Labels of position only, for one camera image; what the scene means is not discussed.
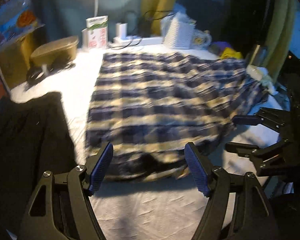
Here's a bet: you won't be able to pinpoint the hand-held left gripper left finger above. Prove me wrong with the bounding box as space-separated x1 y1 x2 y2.
17 141 114 240

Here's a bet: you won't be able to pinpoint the steel tumbler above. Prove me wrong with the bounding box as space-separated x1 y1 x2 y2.
247 44 267 67

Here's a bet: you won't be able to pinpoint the dark blue curtain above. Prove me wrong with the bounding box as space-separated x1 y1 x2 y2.
29 0 147 39

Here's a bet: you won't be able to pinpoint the white plastic bag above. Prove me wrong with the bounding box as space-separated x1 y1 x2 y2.
160 11 190 32

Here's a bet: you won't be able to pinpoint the plaid pants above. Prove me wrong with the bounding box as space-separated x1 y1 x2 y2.
84 51 268 182

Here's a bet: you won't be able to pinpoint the large snack bag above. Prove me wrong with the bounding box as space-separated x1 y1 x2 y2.
0 0 45 47

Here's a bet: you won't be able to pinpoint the white plastic basket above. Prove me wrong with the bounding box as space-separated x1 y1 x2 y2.
162 13 196 49

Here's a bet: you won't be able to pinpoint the black bag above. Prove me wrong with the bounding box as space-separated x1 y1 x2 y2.
284 51 300 82

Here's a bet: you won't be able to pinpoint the white desk lamp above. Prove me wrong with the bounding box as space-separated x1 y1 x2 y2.
81 0 108 52

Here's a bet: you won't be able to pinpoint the purple cloth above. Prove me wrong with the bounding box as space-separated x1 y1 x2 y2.
211 41 232 53

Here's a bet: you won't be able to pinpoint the white bear print mug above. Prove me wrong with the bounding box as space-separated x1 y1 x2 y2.
192 29 212 46

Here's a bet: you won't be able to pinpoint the tissue box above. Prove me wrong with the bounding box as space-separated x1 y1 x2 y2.
247 65 272 84

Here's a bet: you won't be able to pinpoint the yellow curtain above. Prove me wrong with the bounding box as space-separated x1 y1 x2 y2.
264 0 297 82
141 0 183 37

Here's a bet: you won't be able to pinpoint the coiled black cable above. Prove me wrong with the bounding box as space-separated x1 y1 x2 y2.
26 63 76 82

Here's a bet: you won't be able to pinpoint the brown cardboard box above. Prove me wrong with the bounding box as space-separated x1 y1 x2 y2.
0 27 42 92

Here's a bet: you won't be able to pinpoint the white charger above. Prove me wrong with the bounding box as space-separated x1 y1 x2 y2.
115 23 128 39

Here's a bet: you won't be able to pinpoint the white power strip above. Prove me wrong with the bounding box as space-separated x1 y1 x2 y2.
112 36 165 46

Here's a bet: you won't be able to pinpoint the black garment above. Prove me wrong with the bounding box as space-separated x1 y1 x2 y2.
0 91 77 232

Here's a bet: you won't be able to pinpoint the brown lidded food container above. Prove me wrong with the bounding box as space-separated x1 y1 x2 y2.
29 35 80 67

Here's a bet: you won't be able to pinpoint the yellow plastic bag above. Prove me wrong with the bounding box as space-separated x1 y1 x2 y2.
219 49 243 60

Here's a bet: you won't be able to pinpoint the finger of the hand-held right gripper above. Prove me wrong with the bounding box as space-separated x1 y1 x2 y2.
232 107 294 133
225 138 295 178

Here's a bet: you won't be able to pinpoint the milk carton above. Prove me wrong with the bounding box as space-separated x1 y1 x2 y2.
86 15 109 50

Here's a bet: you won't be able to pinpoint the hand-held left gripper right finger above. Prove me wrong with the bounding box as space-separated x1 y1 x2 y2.
184 142 278 240

